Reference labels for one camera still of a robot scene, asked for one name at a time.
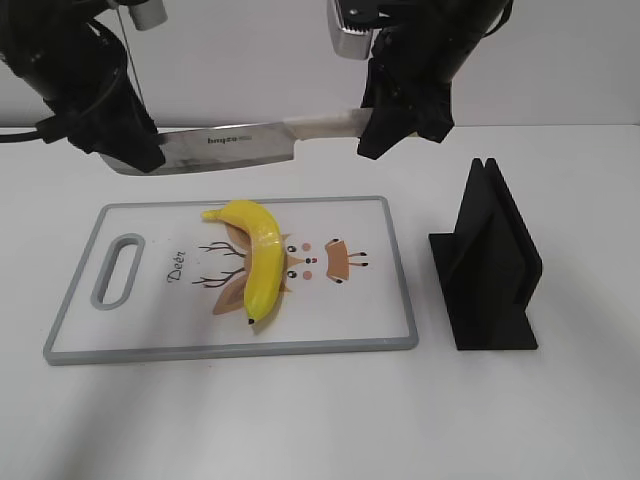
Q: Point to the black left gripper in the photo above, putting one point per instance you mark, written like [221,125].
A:
[112,122]

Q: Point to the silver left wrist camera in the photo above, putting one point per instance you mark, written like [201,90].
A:
[147,14]

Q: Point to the white-handled kitchen knife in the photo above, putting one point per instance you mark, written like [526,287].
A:
[247,145]

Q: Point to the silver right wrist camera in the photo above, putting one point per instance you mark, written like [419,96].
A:
[347,42]

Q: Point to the white grey-rimmed cutting board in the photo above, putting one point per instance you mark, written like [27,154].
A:
[157,283]

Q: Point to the black knife stand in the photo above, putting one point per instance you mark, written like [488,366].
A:
[488,267]

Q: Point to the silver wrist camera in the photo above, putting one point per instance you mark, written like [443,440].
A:
[347,42]
[147,14]

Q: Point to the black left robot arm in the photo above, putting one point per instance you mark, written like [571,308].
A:
[79,68]

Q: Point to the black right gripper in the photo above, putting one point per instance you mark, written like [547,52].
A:
[410,67]

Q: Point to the yellow plastic banana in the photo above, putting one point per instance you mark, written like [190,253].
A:
[267,253]

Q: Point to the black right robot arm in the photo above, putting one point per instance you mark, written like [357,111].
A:
[471,22]

